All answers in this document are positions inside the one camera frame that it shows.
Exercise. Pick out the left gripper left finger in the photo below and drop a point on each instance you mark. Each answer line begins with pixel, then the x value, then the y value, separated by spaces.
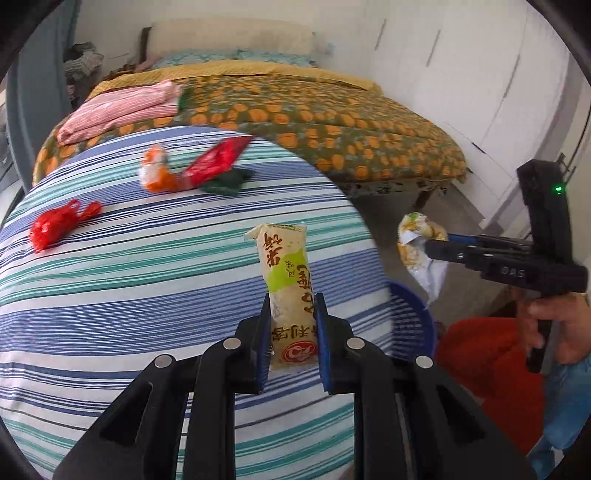
pixel 176 419

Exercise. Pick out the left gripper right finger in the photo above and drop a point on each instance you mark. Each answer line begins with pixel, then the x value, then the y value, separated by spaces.
pixel 410 419

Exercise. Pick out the blue plastic basket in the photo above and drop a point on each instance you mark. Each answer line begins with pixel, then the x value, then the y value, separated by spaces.
pixel 414 330

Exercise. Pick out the yellow green snack wrapper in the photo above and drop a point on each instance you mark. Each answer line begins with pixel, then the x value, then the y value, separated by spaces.
pixel 293 329

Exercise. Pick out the blue jeans leg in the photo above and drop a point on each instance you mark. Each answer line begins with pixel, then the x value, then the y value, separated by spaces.
pixel 567 394

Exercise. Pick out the person right hand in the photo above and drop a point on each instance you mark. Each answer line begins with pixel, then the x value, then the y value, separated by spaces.
pixel 572 311

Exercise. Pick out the red trash bag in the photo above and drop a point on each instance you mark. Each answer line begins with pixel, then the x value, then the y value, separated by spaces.
pixel 485 355

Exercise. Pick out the yellow snack bag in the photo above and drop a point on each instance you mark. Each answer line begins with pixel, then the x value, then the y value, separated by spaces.
pixel 414 230

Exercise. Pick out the grey blue curtain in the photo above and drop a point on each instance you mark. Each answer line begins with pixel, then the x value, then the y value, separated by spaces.
pixel 36 96

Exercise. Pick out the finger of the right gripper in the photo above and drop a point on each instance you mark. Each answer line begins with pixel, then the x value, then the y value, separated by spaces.
pixel 448 251
pixel 465 239

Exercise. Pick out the folded pink striped blanket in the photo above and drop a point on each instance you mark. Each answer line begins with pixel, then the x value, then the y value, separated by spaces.
pixel 117 108

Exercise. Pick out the red plastic bag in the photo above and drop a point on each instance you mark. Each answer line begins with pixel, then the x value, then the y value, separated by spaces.
pixel 55 224

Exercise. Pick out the blue floral pillow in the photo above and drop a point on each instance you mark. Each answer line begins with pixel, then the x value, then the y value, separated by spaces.
pixel 197 56

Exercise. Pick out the orange white snack wrapper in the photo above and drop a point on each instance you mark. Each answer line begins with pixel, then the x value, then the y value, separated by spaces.
pixel 154 173

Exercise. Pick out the striped blue green cloth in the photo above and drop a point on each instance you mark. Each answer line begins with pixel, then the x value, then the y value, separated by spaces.
pixel 156 274

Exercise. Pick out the pile of clothes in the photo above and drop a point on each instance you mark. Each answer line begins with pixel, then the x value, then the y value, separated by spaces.
pixel 81 60

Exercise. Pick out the orange floral green bedspread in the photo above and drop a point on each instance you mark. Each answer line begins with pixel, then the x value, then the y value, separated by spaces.
pixel 348 130

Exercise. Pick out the red foil snack wrapper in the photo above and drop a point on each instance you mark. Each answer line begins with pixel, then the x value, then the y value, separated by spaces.
pixel 214 161

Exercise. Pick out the yellow textured blanket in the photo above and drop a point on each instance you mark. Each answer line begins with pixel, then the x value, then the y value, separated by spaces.
pixel 241 68

